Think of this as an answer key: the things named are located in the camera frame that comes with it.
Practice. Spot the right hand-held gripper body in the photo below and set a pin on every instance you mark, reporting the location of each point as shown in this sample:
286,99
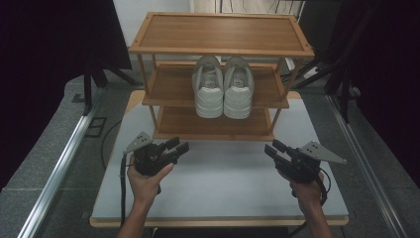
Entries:
303,165

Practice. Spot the white power strip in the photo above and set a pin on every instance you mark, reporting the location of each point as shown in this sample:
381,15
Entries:
311,72

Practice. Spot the person's left hand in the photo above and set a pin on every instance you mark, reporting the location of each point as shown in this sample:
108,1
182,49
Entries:
147,186

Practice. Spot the black curtain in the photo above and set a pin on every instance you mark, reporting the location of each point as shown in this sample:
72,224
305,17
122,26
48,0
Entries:
386,66
39,66

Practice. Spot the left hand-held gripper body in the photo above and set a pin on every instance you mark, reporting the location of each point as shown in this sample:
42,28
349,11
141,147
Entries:
148,162

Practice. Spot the wooden three-tier shoe rack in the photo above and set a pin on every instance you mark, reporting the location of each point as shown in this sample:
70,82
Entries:
218,33

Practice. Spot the black metal stand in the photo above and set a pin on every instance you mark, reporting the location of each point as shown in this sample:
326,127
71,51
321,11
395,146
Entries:
87,89
345,99

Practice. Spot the aluminium rail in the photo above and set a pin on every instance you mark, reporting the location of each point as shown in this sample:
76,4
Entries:
363,158
59,165

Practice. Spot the person's right hand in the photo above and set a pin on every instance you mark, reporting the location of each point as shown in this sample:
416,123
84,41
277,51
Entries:
307,195

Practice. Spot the black floor socket frame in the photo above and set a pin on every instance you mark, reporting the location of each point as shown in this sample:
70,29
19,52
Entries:
95,127

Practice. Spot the white sneaker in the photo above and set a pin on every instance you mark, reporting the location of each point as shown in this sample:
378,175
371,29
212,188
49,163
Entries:
208,95
238,95

